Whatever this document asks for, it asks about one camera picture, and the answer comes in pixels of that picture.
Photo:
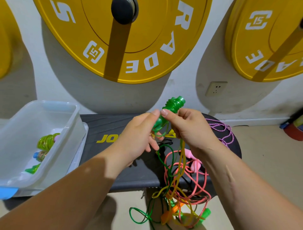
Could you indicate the person's right hand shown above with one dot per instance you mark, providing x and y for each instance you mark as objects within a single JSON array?
[{"x": 194, "y": 130}]

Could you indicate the person's left hand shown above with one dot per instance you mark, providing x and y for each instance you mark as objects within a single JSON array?
[{"x": 135, "y": 137}]

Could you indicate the clear plastic storage bin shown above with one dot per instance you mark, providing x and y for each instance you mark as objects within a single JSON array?
[{"x": 28, "y": 128}]

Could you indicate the person's right forearm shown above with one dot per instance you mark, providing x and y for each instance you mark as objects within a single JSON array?
[{"x": 263, "y": 192}]

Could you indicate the person's left forearm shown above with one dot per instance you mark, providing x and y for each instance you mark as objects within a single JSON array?
[{"x": 52, "y": 199}]

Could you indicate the black aerobic step platform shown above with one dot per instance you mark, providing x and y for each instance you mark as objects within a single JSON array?
[{"x": 99, "y": 125}]

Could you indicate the translucent plastic lid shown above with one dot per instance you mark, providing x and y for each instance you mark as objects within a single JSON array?
[{"x": 81, "y": 144}]

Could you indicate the large yellow weight plate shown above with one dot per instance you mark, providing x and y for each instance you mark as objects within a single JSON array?
[{"x": 161, "y": 42}]

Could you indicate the red fire extinguisher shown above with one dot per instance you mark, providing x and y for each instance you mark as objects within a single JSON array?
[{"x": 294, "y": 129}]

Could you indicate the black plate peg cap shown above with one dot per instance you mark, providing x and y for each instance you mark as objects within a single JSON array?
[{"x": 124, "y": 11}]

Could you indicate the blue plastic piece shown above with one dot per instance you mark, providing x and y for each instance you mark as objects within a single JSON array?
[{"x": 7, "y": 193}]

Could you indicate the white wall socket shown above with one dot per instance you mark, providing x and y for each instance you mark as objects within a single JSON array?
[{"x": 217, "y": 89}]

